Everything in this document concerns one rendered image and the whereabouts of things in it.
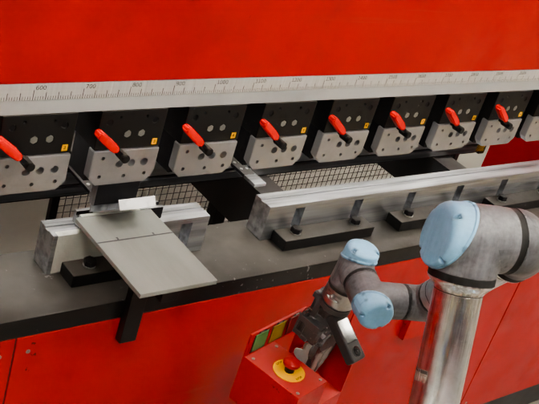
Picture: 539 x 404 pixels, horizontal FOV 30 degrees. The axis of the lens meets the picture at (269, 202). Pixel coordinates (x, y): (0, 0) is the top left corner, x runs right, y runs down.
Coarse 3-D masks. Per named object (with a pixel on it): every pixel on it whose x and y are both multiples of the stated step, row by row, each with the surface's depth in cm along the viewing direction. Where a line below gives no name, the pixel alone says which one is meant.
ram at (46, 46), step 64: (0, 0) 164; (64, 0) 171; (128, 0) 179; (192, 0) 188; (256, 0) 197; (320, 0) 208; (384, 0) 219; (448, 0) 232; (512, 0) 247; (0, 64) 171; (64, 64) 179; (128, 64) 187; (192, 64) 197; (256, 64) 207; (320, 64) 218; (384, 64) 231; (448, 64) 246; (512, 64) 262
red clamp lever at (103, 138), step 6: (96, 132) 188; (102, 132) 188; (102, 138) 188; (108, 138) 189; (108, 144) 190; (114, 144) 190; (114, 150) 191; (120, 150) 195; (120, 156) 194; (126, 156) 193; (126, 162) 194
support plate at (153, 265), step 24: (96, 216) 206; (120, 216) 209; (144, 216) 212; (96, 240) 199; (120, 240) 201; (144, 240) 204; (168, 240) 206; (120, 264) 194; (144, 264) 196; (168, 264) 199; (192, 264) 201; (144, 288) 190; (168, 288) 192; (192, 288) 196
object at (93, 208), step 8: (104, 184) 204; (112, 184) 206; (120, 184) 207; (128, 184) 208; (136, 184) 210; (96, 192) 204; (104, 192) 206; (112, 192) 207; (120, 192) 208; (128, 192) 210; (136, 192) 211; (96, 200) 205; (104, 200) 207; (112, 200) 208; (96, 208) 208; (104, 208) 209; (112, 208) 211
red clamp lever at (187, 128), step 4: (184, 124) 201; (188, 124) 201; (184, 128) 201; (188, 128) 200; (192, 128) 201; (188, 132) 200; (192, 132) 201; (196, 132) 202; (188, 136) 202; (192, 136) 202; (196, 136) 202; (200, 136) 203; (192, 140) 203; (196, 140) 203; (200, 140) 203; (200, 144) 204; (204, 144) 205; (200, 148) 207; (204, 148) 206; (208, 148) 206; (204, 152) 207; (208, 152) 206; (212, 152) 207
